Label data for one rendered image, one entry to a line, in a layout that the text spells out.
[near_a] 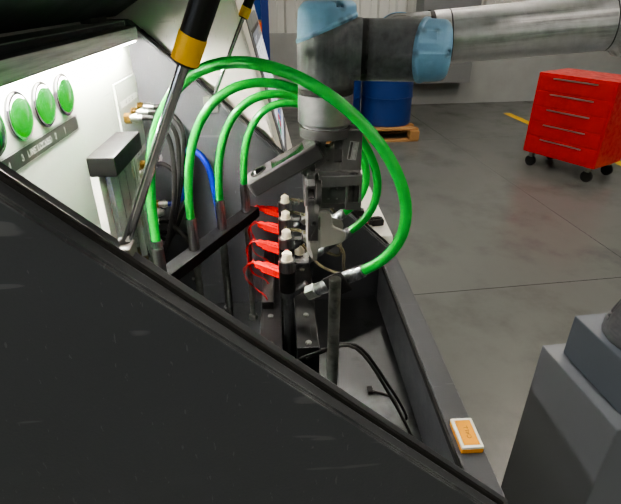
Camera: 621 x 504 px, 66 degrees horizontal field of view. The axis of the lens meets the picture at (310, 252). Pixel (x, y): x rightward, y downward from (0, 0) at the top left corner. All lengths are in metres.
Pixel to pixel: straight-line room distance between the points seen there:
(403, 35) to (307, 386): 0.42
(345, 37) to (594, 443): 0.88
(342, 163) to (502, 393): 1.72
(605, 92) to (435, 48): 4.15
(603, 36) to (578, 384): 0.65
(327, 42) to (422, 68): 0.12
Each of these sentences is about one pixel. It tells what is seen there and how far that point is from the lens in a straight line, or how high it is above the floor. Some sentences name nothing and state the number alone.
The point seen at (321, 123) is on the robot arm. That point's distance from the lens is 0.65.
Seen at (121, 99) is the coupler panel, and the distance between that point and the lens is 0.92.
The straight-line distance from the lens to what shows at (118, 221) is 0.79.
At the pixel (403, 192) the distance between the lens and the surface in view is 0.57.
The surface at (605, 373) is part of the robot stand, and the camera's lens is 1.11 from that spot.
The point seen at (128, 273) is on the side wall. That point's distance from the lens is 0.39.
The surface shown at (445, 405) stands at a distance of 0.78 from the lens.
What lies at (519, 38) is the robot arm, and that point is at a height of 1.44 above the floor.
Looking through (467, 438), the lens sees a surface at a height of 0.96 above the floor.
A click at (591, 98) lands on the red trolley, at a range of 4.82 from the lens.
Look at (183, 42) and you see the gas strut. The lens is 0.35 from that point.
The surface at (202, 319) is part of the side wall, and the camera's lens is 0.41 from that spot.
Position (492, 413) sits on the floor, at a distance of 2.17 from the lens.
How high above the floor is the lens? 1.50
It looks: 29 degrees down
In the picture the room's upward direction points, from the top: straight up
